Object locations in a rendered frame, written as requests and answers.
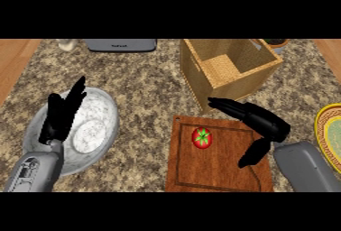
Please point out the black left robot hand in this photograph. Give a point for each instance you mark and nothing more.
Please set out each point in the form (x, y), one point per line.
(59, 117)

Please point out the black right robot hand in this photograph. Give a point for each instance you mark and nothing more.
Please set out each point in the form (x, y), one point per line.
(261, 120)

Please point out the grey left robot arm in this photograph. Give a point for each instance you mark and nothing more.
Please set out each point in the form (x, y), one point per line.
(35, 170)

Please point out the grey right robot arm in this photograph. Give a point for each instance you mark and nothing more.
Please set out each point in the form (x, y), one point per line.
(305, 168)

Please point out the red tomato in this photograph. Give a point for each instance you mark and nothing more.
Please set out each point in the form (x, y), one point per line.
(201, 137)

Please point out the brown wooden cutting board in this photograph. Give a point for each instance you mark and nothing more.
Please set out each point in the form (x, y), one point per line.
(212, 159)

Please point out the tan wicker square basket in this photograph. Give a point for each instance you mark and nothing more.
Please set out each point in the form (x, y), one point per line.
(221, 69)

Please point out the white marble bowl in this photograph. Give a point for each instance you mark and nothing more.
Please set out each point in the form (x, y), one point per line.
(94, 132)

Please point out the yellow green plate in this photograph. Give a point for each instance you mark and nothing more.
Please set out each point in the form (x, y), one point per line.
(331, 132)

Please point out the cream white bottle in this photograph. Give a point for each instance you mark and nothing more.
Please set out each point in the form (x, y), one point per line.
(66, 44)

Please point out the terracotta plant pot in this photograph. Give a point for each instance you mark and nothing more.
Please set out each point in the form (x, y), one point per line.
(274, 42)

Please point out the grey flat appliance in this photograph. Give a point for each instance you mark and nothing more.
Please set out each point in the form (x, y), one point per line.
(119, 45)

